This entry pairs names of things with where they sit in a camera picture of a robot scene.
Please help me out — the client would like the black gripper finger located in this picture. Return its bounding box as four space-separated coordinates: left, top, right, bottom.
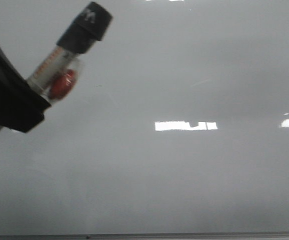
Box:
0 48 51 133

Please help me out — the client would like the black white whiteboard marker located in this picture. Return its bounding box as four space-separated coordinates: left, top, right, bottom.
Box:
0 1 114 138

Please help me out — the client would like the white whiteboard with aluminium frame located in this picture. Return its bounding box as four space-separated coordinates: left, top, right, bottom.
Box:
0 0 289 235

